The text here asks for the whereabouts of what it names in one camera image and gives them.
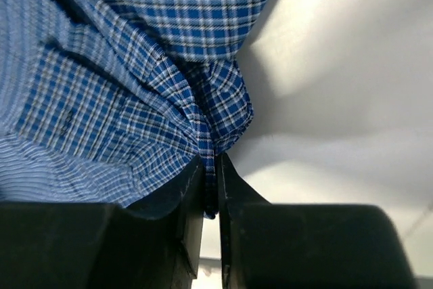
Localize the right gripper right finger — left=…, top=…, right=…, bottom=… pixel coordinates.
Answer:
left=216, top=154, right=417, bottom=288

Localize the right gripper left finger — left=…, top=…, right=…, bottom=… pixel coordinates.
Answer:
left=1, top=158, right=204, bottom=288

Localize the blue checked long sleeve shirt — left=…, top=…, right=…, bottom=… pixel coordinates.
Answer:
left=1, top=0, right=267, bottom=218

